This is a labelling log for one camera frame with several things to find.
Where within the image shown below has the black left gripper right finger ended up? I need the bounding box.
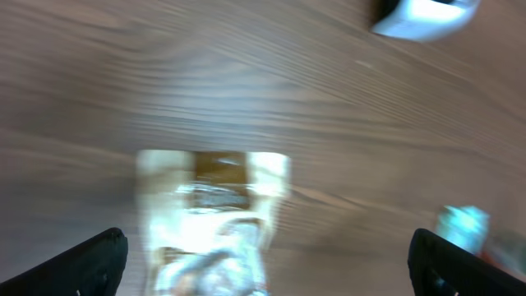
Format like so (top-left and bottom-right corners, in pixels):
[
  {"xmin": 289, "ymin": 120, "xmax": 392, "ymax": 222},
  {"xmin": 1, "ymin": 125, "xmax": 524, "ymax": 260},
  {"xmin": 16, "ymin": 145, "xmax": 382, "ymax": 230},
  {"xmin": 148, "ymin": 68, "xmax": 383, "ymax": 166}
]
[{"xmin": 408, "ymin": 229, "xmax": 525, "ymax": 296}]

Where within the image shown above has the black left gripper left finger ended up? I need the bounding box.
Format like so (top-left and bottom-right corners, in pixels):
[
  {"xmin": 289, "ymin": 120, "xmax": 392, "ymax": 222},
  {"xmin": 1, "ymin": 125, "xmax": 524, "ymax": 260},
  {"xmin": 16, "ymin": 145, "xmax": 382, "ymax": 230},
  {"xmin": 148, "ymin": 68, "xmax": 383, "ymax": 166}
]
[{"xmin": 1, "ymin": 228, "xmax": 128, "ymax": 296}]

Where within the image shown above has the teal white snack packet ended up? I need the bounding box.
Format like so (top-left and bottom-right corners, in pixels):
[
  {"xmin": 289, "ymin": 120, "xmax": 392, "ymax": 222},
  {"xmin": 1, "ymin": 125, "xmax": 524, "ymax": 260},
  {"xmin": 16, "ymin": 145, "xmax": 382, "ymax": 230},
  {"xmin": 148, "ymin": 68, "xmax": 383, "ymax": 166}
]
[{"xmin": 435, "ymin": 206, "xmax": 490, "ymax": 255}]

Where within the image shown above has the white brown snack bag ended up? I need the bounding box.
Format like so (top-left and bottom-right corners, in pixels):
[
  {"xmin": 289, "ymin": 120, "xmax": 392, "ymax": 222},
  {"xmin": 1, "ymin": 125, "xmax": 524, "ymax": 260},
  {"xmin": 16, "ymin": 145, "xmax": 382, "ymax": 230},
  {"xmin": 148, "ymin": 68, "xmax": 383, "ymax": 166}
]
[{"xmin": 136, "ymin": 150, "xmax": 291, "ymax": 295}]

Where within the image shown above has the orange snack packet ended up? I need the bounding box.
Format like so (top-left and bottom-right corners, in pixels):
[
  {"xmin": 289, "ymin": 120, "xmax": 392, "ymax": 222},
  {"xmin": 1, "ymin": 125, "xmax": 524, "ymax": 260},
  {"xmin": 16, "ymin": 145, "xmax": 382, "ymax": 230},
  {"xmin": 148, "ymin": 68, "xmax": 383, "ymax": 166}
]
[{"xmin": 481, "ymin": 232, "xmax": 525, "ymax": 281}]

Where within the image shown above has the white barcode scanner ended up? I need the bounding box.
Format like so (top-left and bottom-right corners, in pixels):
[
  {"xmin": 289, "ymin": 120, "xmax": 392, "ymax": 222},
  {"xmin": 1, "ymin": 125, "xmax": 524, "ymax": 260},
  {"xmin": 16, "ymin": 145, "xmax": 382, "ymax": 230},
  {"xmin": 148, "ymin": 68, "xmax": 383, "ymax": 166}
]
[{"xmin": 371, "ymin": 0, "xmax": 481, "ymax": 42}]

